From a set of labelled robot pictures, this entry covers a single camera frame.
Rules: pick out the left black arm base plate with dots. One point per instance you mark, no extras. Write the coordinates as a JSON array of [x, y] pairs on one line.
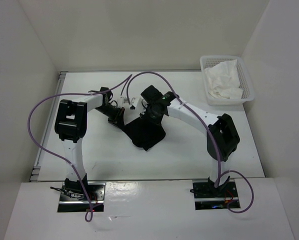
[[72, 202]]

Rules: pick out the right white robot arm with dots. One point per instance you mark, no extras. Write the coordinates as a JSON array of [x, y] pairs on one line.
[[222, 137]]

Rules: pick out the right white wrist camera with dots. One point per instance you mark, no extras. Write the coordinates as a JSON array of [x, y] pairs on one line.
[[138, 104]]

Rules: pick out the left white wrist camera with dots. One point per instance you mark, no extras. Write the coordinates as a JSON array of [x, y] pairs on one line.
[[122, 102]]

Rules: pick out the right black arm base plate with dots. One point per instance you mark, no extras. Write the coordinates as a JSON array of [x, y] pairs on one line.
[[207, 199]]

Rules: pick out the white plastic laundry basket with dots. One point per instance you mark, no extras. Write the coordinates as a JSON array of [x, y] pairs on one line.
[[209, 61]]

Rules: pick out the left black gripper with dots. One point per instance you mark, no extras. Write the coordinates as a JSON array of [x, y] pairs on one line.
[[118, 119]]

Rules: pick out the black skirt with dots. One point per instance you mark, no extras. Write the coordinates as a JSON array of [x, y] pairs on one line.
[[143, 133]]

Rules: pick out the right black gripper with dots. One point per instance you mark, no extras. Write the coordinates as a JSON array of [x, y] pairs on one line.
[[145, 114]]

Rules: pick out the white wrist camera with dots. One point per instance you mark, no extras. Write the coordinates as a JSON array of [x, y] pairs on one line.
[[122, 102], [138, 104]]

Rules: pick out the white skirt in basket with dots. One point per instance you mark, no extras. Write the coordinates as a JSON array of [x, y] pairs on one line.
[[223, 80]]

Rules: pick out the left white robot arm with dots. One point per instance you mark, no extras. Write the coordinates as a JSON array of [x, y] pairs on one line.
[[71, 126]]

